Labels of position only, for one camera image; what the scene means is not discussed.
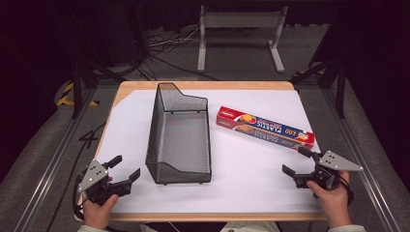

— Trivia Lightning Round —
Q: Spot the person's light clothing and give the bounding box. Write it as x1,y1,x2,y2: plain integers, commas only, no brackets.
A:
139,220,282,232

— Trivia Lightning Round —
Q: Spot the aluminium floor rail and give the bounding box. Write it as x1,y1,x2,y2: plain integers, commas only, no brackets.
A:
321,86,404,232
13,86,99,232

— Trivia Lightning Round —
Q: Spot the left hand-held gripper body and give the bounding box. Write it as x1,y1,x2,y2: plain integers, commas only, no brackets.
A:
77,159,133,207

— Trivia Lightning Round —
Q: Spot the person's left hand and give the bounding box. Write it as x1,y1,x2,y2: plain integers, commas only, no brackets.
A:
82,193,120,230

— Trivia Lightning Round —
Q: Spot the hand-held gripper cable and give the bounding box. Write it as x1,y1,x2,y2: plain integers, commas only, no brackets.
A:
72,173,89,222
335,175,355,206

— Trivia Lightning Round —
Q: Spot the thin black floor cable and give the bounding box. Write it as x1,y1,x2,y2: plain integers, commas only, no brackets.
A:
45,121,108,232

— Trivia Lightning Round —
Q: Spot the black wire mesh basket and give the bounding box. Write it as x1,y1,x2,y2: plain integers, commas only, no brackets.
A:
145,82,213,186

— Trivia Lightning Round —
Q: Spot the left hand-held gripper cable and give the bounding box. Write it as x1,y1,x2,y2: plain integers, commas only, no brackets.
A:
72,173,89,222

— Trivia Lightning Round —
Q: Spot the bundle of floor cables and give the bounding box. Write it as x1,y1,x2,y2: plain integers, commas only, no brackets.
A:
136,27,221,82

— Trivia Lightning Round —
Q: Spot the black metal stand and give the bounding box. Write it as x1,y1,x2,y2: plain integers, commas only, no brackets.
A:
290,59,348,120
71,57,128,120

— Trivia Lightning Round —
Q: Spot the white metal stand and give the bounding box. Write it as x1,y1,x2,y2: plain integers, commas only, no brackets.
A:
196,5,289,74

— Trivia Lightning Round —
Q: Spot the right hand-held gripper cable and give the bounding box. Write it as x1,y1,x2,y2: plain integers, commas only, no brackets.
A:
335,175,355,206

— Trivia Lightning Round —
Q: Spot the person's right hand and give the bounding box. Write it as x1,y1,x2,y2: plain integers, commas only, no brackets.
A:
306,171,352,228

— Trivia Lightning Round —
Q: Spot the white table mat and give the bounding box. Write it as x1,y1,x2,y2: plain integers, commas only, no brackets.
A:
96,89,323,215

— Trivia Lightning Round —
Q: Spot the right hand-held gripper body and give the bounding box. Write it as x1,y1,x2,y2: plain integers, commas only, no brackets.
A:
293,150,365,191

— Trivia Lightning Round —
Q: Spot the red plastic wrap box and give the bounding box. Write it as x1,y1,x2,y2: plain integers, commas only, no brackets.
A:
216,105,316,152

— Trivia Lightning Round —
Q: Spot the yellow black hazard tape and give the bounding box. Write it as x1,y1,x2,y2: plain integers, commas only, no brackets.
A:
56,81,100,107

